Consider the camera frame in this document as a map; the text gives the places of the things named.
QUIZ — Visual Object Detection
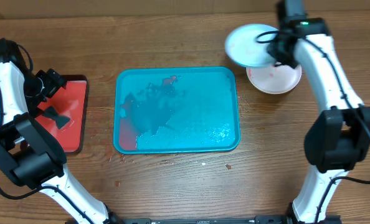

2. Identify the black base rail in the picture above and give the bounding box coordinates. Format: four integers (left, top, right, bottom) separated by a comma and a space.
65, 214, 343, 224

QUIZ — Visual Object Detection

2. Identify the light blue plate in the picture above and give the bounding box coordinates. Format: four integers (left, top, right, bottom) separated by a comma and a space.
225, 24, 278, 67

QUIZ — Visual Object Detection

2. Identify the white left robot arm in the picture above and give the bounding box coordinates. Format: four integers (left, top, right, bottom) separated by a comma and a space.
0, 38, 121, 223

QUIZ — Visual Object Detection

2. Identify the dark red water tray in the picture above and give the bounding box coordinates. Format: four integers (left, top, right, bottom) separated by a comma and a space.
36, 75, 89, 154

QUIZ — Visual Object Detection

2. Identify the blue plastic tray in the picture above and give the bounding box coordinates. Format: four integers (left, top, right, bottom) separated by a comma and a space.
113, 67, 240, 154

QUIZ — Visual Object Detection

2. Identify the white plate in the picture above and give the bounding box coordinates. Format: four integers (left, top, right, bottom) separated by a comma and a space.
246, 65, 302, 95

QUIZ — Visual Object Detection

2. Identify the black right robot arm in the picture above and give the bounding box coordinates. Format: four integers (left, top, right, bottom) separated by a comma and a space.
267, 0, 370, 223

